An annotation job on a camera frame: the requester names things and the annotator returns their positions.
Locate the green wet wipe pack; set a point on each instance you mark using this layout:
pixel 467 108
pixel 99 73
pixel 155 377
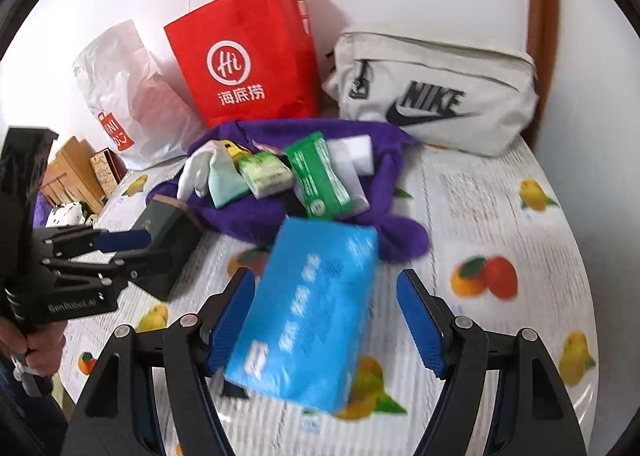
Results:
pixel 315 176

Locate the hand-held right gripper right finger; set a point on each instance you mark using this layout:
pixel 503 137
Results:
pixel 420 323

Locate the purple towel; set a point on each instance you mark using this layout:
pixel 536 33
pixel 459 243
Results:
pixel 250 223

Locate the brown patterned box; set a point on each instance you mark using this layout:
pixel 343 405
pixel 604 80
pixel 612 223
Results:
pixel 107 171

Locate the fruit print tablecloth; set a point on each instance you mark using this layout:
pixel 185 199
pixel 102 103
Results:
pixel 500 216

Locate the polka dot pillow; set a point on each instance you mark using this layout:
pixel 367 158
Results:
pixel 67 213

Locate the wooden door frame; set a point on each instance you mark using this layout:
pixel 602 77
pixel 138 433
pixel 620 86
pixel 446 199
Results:
pixel 542 11

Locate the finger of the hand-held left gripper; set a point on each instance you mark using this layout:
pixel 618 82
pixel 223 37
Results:
pixel 142 267
pixel 122 240

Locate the red paper bag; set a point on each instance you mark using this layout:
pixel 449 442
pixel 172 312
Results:
pixel 240 36

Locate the white plastic bag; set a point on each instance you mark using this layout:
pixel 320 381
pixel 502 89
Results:
pixel 130 86

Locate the dark green box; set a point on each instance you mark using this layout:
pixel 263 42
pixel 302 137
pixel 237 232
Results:
pixel 175 246

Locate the beige waist bag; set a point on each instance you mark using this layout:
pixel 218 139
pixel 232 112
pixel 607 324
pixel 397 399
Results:
pixel 450 66

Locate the blue tissue pack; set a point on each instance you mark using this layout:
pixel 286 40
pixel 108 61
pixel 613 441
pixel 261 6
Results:
pixel 300 311

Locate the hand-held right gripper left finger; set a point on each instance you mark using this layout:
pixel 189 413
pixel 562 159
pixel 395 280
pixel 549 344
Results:
pixel 225 336

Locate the black cloth item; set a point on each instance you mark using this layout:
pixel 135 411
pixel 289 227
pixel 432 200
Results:
pixel 295 206

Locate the white and green sock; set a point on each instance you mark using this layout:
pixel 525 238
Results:
pixel 225 181

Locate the white eraser block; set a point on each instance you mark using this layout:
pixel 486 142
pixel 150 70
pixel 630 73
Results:
pixel 357 151

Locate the person's dark clothing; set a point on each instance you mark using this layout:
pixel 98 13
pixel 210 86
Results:
pixel 25 416

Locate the person's left hand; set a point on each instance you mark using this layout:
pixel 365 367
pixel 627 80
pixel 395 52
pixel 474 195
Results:
pixel 45 346

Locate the small green white tissue pack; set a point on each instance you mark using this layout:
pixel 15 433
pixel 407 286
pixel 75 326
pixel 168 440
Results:
pixel 265 176

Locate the wooden chair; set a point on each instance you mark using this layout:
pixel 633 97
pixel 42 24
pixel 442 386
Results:
pixel 70 171

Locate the yellow and black glove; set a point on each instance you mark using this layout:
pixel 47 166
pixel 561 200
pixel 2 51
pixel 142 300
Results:
pixel 235 149

